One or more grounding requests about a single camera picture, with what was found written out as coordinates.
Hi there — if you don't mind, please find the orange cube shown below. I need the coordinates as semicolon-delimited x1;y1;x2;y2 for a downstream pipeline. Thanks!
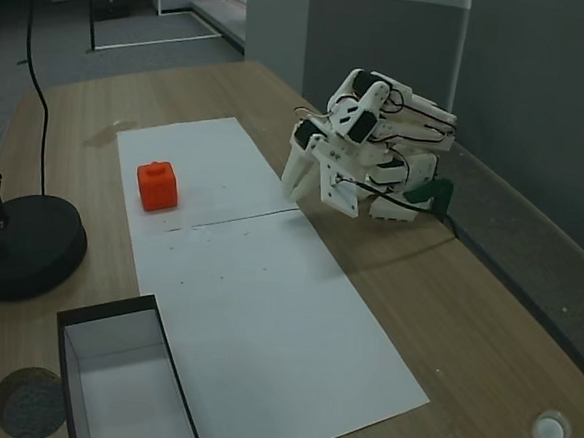
133;157;185;215

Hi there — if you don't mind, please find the brown box white inside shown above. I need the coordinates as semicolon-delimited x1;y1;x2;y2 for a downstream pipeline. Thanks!
48;287;217;438

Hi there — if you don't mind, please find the white paper sheet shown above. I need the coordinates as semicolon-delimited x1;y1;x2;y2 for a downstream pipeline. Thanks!
111;198;444;438
109;109;308;244

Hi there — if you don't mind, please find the green table clamp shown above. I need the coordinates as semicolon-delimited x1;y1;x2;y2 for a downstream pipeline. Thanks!
403;176;455;216

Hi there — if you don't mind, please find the black metal pole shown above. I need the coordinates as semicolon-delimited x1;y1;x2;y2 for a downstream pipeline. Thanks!
84;0;102;55

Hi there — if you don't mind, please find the black stand with round base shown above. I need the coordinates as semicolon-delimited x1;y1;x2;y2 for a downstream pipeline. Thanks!
0;107;98;309

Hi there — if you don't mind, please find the white round cap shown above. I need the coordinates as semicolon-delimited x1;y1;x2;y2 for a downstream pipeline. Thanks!
530;408;573;438

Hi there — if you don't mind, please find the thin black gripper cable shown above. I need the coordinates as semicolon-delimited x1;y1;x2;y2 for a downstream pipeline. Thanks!
342;179;426;212

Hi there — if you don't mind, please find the black hanging cable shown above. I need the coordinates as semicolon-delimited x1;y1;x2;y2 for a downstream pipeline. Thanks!
15;0;62;198

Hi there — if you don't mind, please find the round table cable grommet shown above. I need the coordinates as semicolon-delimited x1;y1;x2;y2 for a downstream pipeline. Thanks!
0;364;70;438

